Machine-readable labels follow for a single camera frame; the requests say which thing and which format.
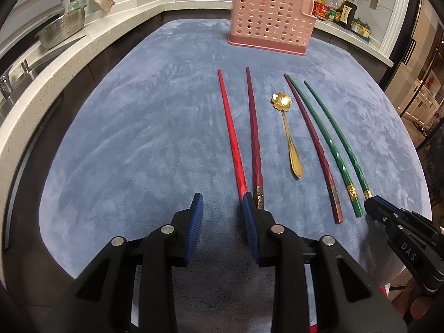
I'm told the green dish soap bottle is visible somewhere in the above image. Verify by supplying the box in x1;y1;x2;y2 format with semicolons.
68;0;80;12

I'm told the dark soy sauce bottle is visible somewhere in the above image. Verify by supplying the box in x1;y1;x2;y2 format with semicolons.
334;0;357;30

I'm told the red instant noodle cup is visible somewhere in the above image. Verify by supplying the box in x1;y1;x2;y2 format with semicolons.
313;2;330;20

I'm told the white kitchen countertop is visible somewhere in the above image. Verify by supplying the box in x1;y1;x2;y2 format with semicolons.
0;0;395;251

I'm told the bright red chopstick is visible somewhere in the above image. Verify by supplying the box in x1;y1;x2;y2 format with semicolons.
218;69;248;203

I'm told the steel colander bowl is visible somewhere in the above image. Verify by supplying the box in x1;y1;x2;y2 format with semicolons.
36;4;87;50

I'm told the spice jar rack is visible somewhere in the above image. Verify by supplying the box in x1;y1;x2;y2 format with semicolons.
350;18;372;42

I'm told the small green-cap jar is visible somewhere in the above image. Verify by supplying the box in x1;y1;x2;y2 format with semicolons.
328;9;336;22

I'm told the chrome faucet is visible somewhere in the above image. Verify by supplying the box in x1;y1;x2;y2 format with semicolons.
0;74;13;100

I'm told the pink perforated utensil holder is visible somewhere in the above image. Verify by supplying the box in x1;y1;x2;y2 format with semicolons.
228;0;317;56

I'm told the dark red chopstick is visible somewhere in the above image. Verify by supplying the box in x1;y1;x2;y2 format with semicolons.
246;67;264;210
284;74;344;225

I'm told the green chopstick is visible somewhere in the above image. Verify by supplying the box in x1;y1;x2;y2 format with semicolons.
304;80;372;199
284;74;364;218

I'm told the gold flower spoon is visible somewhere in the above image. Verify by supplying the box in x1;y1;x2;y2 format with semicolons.
271;92;303;179

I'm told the blue-grey table cloth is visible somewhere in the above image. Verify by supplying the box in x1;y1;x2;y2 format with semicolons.
39;20;431;332

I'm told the steel kitchen sink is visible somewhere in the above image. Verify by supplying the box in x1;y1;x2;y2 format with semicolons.
0;32;86;123

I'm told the clear plastic bottle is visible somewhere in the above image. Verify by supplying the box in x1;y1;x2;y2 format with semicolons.
327;0;342;11

